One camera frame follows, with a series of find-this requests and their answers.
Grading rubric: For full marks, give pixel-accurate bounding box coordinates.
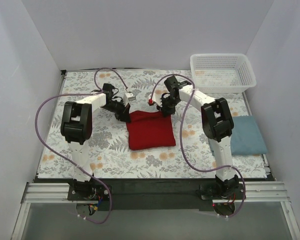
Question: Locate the red t shirt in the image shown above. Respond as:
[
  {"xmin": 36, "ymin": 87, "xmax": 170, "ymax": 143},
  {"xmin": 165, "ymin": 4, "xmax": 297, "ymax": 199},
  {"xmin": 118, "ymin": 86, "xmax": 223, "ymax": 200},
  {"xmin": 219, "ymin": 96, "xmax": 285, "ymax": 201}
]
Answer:
[{"xmin": 126, "ymin": 110, "xmax": 176, "ymax": 151}]

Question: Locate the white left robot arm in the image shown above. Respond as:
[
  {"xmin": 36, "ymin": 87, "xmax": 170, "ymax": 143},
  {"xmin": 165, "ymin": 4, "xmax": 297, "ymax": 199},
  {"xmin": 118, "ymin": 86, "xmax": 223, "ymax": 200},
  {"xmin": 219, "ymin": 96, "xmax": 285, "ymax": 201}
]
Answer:
[{"xmin": 60, "ymin": 83, "xmax": 136, "ymax": 200}]

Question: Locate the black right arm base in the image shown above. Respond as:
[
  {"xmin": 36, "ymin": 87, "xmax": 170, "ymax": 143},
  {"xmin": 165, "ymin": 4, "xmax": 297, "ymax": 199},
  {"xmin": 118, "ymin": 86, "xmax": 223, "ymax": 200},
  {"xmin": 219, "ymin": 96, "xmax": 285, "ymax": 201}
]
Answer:
[{"xmin": 196, "ymin": 180, "xmax": 244, "ymax": 201}]

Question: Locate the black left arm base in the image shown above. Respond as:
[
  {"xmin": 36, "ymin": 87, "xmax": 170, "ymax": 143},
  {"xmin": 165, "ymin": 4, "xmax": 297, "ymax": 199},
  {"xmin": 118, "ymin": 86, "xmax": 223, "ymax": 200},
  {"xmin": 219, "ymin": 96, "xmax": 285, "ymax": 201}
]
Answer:
[{"xmin": 67, "ymin": 184, "xmax": 111, "ymax": 201}]

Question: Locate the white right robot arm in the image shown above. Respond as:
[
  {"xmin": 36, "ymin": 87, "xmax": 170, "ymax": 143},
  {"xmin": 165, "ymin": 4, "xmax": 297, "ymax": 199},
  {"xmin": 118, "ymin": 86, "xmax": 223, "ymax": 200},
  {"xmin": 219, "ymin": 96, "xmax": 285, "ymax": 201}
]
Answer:
[{"xmin": 148, "ymin": 74, "xmax": 239, "ymax": 199}]

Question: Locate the white plastic basket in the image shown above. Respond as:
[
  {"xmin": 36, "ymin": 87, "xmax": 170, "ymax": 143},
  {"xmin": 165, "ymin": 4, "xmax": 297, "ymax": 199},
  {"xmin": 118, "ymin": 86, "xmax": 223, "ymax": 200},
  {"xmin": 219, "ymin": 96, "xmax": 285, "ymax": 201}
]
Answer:
[{"xmin": 190, "ymin": 53, "xmax": 257, "ymax": 94}]

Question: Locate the folded blue t shirt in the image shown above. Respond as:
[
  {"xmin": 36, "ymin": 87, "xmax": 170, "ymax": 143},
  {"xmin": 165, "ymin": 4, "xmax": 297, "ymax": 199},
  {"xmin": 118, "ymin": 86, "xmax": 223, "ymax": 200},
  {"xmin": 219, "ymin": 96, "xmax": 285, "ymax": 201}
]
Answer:
[{"xmin": 230, "ymin": 116, "xmax": 267, "ymax": 156}]

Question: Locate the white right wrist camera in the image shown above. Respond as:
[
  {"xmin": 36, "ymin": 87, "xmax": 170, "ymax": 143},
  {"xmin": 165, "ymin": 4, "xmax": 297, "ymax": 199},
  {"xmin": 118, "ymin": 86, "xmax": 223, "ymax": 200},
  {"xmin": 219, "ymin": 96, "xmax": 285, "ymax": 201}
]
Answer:
[{"xmin": 147, "ymin": 94, "xmax": 162, "ymax": 107}]

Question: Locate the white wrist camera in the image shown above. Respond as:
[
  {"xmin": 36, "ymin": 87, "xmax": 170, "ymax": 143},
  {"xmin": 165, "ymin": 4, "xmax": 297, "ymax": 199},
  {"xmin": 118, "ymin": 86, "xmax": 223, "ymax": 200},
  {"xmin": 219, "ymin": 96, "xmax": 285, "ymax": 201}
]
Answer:
[
  {"xmin": 122, "ymin": 92, "xmax": 136, "ymax": 106},
  {"xmin": 147, "ymin": 94, "xmax": 162, "ymax": 107}
]

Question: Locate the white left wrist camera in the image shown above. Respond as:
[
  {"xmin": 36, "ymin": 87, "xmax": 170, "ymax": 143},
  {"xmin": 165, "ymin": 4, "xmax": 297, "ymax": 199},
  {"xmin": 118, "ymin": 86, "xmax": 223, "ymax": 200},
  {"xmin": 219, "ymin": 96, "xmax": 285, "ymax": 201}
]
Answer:
[{"xmin": 122, "ymin": 92, "xmax": 136, "ymax": 106}]

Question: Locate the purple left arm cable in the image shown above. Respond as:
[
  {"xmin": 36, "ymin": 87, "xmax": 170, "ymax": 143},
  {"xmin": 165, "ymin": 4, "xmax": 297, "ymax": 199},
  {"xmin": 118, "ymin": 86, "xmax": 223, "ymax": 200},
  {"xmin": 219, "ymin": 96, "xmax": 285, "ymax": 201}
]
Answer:
[{"xmin": 34, "ymin": 67, "xmax": 131, "ymax": 224}]

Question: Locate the aluminium mounting rail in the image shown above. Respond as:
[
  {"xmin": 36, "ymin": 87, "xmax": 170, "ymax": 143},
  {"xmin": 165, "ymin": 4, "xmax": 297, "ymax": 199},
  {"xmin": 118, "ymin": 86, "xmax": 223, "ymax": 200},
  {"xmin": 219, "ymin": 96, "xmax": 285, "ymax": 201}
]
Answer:
[{"xmin": 22, "ymin": 179, "xmax": 290, "ymax": 203}]

